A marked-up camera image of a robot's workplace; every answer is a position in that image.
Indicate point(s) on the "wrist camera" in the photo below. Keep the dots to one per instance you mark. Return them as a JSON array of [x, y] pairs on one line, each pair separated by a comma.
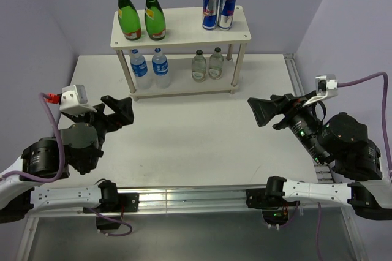
[[326, 88], [73, 100]]

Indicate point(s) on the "Pocari Sweat bottle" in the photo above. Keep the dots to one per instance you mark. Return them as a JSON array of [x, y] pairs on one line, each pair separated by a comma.
[[140, 69], [161, 69]]

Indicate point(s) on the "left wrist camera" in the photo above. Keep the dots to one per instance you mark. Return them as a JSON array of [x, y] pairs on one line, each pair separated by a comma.
[[73, 100]]

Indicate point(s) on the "blue silver can left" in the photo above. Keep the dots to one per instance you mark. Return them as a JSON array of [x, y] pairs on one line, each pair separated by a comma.
[[210, 11]]

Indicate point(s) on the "Chang soda water bottle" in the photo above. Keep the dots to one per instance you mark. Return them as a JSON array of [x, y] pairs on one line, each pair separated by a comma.
[[199, 67], [216, 62]]

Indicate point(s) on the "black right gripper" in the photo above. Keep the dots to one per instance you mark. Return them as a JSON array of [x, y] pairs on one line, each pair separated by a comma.
[[263, 109]]

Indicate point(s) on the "white two-tier shelf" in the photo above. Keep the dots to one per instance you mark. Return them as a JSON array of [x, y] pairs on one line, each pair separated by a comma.
[[185, 30]]

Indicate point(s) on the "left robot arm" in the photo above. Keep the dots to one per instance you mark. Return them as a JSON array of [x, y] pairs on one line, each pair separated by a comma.
[[78, 146]]

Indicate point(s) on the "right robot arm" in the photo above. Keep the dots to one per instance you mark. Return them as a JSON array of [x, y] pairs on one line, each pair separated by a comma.
[[343, 141]]

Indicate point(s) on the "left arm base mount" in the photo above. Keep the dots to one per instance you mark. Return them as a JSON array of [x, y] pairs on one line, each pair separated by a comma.
[[110, 216]]

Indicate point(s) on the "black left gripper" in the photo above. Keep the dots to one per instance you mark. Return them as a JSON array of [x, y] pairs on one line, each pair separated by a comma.
[[124, 115]]

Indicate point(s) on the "blue silver can right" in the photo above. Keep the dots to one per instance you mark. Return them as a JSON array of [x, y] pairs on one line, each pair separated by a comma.
[[226, 12]]

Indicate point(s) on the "green glass bottle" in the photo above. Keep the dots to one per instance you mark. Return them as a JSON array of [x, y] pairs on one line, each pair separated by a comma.
[[129, 20], [154, 20]]

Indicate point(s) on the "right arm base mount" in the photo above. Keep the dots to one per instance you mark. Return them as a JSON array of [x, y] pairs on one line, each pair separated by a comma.
[[276, 212]]

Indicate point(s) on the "blue silver can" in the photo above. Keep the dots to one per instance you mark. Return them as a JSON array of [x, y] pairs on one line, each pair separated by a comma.
[[210, 11], [226, 12]]

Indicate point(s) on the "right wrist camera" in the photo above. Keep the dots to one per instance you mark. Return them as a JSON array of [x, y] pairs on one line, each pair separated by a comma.
[[326, 88]]

